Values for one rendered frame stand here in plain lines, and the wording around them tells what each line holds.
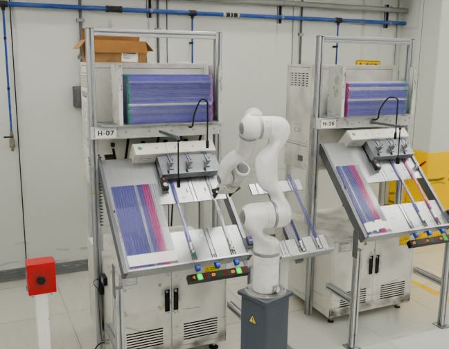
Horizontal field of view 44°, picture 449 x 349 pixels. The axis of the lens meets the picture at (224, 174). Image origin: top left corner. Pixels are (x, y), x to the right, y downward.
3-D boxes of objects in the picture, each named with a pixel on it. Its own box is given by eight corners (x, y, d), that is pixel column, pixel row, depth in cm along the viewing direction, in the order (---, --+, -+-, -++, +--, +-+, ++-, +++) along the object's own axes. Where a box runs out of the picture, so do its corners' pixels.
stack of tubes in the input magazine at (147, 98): (213, 121, 321) (213, 74, 316) (127, 124, 301) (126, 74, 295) (205, 119, 333) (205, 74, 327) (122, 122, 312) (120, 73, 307)
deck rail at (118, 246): (125, 278, 273) (127, 273, 268) (122, 279, 272) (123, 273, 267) (100, 165, 310) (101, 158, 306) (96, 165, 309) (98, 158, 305)
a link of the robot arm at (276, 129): (252, 227, 251) (285, 224, 256) (262, 231, 240) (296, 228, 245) (249, 116, 247) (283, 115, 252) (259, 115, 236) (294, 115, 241)
